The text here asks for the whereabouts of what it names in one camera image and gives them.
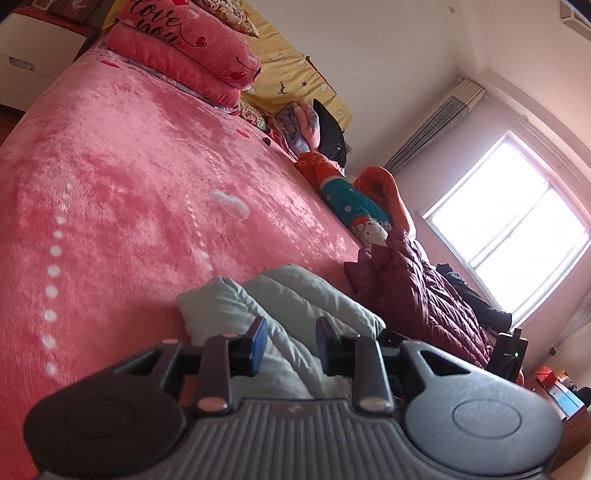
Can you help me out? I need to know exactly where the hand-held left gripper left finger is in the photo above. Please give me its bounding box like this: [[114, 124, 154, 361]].
[[108, 316, 269, 415]]

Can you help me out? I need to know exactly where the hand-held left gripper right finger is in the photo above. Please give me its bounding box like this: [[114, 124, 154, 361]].
[[315, 316, 490, 413]]

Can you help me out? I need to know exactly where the light green padded jacket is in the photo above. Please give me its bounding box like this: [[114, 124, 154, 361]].
[[177, 264, 386, 402]]

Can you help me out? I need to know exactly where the maroon puffer jacket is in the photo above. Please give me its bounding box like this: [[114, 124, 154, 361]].
[[344, 228, 495, 370]]

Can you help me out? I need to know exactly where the dark clothes pile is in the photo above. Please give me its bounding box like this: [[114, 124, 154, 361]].
[[436, 263, 514, 333]]

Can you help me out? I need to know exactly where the blue box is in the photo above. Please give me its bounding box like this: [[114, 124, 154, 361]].
[[547, 381, 585, 418]]

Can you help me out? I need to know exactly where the grey plaid curtain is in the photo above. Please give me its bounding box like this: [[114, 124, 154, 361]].
[[526, 286, 591, 374], [383, 78, 486, 174]]

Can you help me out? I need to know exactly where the brown wooden cabinet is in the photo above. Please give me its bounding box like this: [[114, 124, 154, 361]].
[[533, 369, 591, 472]]

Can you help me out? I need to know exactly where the orange teal quilt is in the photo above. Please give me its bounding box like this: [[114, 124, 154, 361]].
[[294, 152, 416, 250]]

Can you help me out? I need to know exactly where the window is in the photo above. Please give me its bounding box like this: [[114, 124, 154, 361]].
[[424, 130, 591, 329]]

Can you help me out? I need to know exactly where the black cushion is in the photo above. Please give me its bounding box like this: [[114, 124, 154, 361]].
[[313, 98, 348, 167]]

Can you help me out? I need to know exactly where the pink plush bed blanket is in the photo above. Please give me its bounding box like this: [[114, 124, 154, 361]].
[[0, 39, 398, 480]]

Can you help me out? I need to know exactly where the blue pink folded blanket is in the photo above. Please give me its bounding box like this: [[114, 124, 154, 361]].
[[276, 102, 324, 153]]

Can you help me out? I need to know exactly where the green floral pillow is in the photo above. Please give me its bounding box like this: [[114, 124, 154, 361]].
[[238, 99, 278, 132]]

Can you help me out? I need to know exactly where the yellow headboard cover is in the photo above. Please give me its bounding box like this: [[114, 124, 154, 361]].
[[240, 4, 354, 134]]

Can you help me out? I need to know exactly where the lower pink pillow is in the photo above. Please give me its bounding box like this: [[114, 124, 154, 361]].
[[105, 22, 243, 108]]

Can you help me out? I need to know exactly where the pink love you pillow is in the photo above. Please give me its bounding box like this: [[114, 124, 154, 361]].
[[117, 0, 263, 90]]

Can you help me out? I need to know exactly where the white floral pillow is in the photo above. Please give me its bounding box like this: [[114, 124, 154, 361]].
[[191, 0, 260, 38]]

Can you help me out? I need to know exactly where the white nightstand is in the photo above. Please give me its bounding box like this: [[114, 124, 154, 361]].
[[0, 11, 100, 112]]

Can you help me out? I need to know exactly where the wall air conditioner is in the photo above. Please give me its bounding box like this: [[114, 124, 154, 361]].
[[558, 0, 591, 35]]

